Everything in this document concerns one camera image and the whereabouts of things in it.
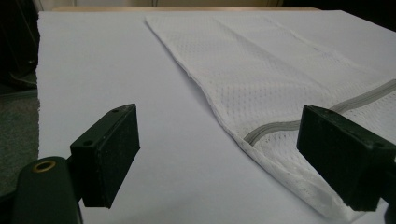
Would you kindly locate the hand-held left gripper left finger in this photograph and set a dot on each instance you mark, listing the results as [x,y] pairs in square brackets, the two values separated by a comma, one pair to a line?
[106,161]

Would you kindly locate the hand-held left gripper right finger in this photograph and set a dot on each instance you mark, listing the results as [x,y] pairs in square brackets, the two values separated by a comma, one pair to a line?
[345,155]

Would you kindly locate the white mesh laundry bag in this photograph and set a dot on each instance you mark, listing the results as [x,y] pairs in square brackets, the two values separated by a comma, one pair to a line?
[267,77]

